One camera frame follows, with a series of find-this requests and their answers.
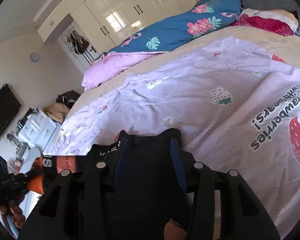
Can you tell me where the white door with bags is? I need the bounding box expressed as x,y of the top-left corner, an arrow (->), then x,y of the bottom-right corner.
57,21 -> 99,74

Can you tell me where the cream glossy wardrobe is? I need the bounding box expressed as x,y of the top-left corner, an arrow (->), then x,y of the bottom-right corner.
34,0 -> 196,53

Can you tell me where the tan clothes pile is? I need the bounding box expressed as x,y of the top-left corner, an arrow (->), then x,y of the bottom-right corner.
43,103 -> 70,123

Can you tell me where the blue floral quilt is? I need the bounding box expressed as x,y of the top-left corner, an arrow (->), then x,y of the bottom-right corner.
100,0 -> 241,58

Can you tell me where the black wall television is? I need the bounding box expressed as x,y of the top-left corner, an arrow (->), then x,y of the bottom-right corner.
0,85 -> 21,137

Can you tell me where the white drawer cabinet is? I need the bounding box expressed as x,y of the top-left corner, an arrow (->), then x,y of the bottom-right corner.
17,108 -> 59,153

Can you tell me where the black bag on floor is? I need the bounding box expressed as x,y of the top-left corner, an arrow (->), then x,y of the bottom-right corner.
56,90 -> 81,109

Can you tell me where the left hand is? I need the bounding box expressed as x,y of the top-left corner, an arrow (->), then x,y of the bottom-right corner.
10,205 -> 26,229

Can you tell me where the black IKISS sweater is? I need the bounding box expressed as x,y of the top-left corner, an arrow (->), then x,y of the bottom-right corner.
27,128 -> 181,194

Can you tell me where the red patterned pillow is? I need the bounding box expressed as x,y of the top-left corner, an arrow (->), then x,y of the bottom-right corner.
232,8 -> 299,36

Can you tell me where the round wall clock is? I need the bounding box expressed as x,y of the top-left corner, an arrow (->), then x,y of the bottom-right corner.
30,53 -> 39,62

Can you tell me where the pink quilt underside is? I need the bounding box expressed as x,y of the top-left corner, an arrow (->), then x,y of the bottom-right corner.
82,53 -> 154,90

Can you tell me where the pink strawberry print blanket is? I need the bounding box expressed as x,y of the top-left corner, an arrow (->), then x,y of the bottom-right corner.
50,37 -> 300,238

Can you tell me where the right hand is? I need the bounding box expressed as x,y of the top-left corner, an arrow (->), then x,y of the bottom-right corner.
164,220 -> 186,240

